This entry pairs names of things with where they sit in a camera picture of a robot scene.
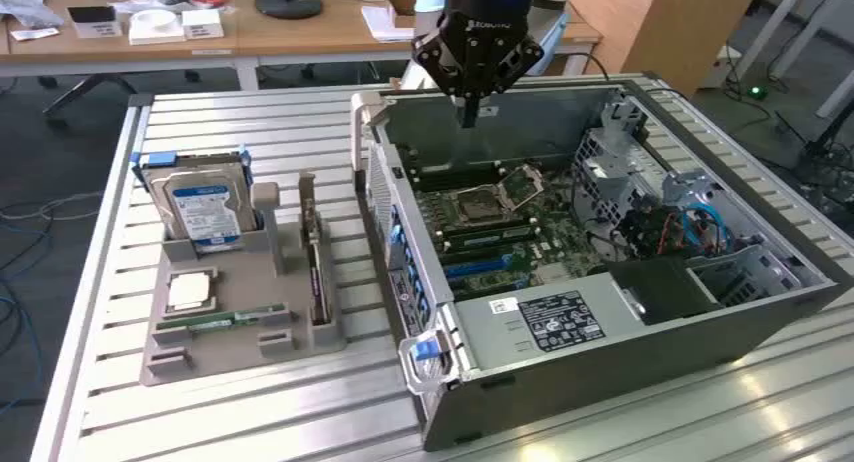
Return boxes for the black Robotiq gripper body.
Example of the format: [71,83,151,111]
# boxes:
[437,0,540,101]

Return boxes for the graphics card with metal bracket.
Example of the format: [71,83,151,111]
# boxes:
[297,170,335,328]

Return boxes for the stack of white papers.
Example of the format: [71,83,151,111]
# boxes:
[359,4,420,43]

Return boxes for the wooden desk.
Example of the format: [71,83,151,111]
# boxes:
[0,0,606,78]

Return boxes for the wooden cabinet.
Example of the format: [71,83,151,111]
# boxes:
[560,0,768,99]

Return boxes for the black round lamp base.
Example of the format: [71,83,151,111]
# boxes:
[253,0,327,21]

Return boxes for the metal drive cage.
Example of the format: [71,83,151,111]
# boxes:
[572,99,673,223]

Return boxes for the CPU socket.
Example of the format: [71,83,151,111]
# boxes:
[452,185,513,229]

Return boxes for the white box with red button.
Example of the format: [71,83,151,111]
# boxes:
[710,44,746,91]

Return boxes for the plain white box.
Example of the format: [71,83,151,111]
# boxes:
[181,8,225,41]

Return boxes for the installed labelled RAM stick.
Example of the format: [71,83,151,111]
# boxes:
[441,224,541,252]

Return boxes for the green motherboard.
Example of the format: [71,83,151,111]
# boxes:
[400,149,620,303]

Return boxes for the blue expansion slot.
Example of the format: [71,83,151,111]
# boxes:
[445,258,517,279]

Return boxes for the hard disk in blue caddy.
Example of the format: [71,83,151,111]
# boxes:
[131,145,261,256]

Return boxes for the white box with black lid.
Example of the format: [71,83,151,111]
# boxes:
[66,5,125,40]

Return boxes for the black office chair base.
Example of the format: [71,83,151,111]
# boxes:
[38,69,203,131]

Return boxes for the grey parts rack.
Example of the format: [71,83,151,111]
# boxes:
[138,181,350,387]

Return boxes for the grey power supply with label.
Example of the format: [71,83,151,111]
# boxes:
[444,274,646,372]

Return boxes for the grey metal disk bay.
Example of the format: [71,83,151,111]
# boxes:
[686,241,807,308]

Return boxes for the silver CPU chip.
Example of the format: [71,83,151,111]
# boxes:
[166,274,221,313]

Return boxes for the red and white card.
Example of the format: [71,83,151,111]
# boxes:
[9,27,63,42]

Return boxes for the green RAM stick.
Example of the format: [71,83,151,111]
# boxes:
[158,304,290,332]

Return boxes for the clear plastic bags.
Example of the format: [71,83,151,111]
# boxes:
[0,0,69,29]

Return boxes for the open dark grey PC case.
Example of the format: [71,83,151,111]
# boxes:
[350,79,854,453]

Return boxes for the black PC power cable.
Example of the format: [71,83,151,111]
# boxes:
[564,51,613,83]

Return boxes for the white table frame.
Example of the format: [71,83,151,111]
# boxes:
[730,0,854,118]

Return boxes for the red data wire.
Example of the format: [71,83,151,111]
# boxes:
[657,209,674,256]

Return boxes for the blue data wire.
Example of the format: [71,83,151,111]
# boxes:
[680,201,737,257]

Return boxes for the white floor cable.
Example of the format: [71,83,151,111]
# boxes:
[0,191,102,222]

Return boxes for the blue floor cable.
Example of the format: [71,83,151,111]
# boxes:
[0,221,53,413]

